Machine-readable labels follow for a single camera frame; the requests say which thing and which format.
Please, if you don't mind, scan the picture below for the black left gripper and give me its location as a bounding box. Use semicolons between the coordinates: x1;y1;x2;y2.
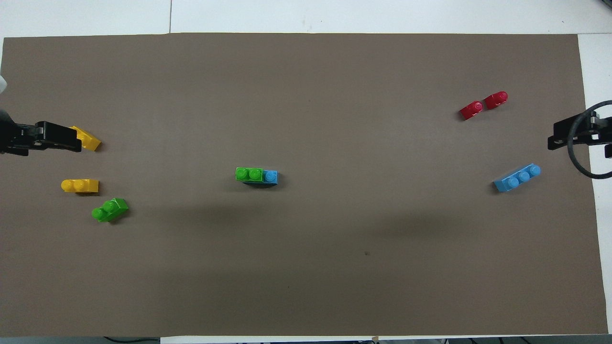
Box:
0;121;82;156

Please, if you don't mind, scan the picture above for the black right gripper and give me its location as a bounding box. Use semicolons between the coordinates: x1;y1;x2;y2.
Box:
547;111;612;159

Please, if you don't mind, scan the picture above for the green two-stud toy block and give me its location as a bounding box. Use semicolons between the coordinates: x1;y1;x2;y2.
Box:
91;198;129;223
235;167;264;183

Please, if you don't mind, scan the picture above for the blue three-stud toy block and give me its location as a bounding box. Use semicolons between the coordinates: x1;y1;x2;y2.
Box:
493;163;542;193
243;170;278;188

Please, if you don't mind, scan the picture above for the yellow two-stud toy block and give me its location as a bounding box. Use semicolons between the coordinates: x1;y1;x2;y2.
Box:
61;179;99;194
71;126;102;152

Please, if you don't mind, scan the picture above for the red one-stud toy block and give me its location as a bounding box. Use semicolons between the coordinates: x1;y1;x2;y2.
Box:
484;91;509;110
459;101;483;121

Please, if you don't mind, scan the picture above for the brown table mat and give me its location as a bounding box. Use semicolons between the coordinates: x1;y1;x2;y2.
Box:
0;32;609;337

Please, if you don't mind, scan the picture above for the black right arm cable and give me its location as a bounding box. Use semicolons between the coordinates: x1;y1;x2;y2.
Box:
567;100;612;180

